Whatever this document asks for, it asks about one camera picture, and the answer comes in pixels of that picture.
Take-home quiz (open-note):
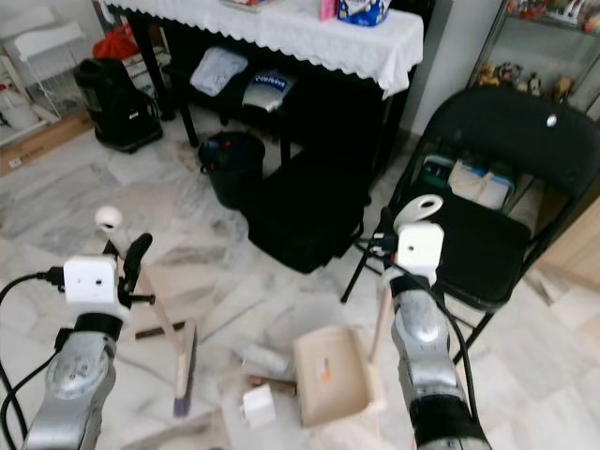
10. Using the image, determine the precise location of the dark brown stick scrap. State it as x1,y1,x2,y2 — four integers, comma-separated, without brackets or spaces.
136,322,187,340

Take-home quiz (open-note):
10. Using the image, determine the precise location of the beige long-handled dustpan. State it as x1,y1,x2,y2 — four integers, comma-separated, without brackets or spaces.
292,194,444,429

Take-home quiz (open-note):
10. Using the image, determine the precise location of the brown cardboard scrap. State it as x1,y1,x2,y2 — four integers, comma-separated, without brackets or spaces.
248,375,296,395

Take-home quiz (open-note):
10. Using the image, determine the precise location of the small white box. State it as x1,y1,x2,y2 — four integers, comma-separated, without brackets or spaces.
242,384,277,429

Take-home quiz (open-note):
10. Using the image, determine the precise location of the dark green packet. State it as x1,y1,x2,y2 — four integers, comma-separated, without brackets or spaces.
420,155,456,193

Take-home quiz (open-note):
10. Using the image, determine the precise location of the black rectangular case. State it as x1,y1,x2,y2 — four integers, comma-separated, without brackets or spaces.
244,150,371,275

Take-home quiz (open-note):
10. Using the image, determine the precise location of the white and blue tissue packet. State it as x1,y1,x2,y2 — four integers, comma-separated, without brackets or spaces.
448,159,517,209

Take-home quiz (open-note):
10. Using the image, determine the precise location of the wooden board with label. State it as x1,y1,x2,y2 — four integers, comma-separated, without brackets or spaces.
0,112,95,174

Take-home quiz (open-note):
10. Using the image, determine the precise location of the black round waste bin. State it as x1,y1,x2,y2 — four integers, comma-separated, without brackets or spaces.
200,131,266,209

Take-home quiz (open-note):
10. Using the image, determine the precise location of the black boxy appliance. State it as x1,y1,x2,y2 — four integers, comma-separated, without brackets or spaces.
73,58,163,154

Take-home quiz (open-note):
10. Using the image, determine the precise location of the black folding chair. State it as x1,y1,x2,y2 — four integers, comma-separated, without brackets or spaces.
342,86,600,353

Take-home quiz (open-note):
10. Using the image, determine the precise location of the crumpled clear plastic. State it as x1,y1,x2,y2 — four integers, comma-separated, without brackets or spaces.
239,344,292,376

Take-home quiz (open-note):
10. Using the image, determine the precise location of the black table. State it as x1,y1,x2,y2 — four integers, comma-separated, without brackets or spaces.
122,13,399,179

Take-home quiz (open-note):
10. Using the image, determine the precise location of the white plastic jug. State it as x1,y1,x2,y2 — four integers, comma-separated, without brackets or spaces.
0,84,38,130

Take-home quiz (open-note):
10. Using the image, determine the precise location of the silver package with blue print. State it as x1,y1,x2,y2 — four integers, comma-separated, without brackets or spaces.
242,70,296,113

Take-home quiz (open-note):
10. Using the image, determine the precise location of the light wood panel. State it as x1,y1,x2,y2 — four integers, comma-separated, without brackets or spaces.
539,202,600,292

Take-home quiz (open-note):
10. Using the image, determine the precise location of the grey folded bag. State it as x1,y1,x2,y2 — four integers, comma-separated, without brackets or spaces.
190,47,249,98

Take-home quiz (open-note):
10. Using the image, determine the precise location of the red plastic bag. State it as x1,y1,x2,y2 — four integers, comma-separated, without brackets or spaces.
94,25,142,62

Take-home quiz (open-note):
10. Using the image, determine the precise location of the blue and white tissue pack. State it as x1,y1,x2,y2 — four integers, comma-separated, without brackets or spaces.
336,0,393,26

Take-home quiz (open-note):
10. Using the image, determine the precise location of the white lace tablecloth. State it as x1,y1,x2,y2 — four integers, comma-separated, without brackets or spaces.
101,0,425,98

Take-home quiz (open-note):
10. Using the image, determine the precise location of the glass display cabinet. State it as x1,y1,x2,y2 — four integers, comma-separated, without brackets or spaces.
469,0,600,106

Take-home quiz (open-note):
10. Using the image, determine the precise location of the flat colourful tray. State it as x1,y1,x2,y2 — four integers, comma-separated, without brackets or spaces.
223,0,282,12

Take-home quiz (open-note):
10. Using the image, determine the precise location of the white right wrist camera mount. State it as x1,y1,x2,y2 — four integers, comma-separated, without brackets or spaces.
396,222,444,282

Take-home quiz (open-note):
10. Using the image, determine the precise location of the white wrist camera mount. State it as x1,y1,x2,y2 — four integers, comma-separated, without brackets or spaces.
63,255,121,317
396,222,444,282

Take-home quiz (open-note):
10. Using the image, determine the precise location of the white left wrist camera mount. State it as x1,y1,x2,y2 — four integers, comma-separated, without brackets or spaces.
63,255,121,317

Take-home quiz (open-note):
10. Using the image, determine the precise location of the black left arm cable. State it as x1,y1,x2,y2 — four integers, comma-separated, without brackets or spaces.
0,268,68,450

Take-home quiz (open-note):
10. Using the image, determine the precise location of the white wire rack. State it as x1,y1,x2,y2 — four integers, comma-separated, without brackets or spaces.
0,9,95,132

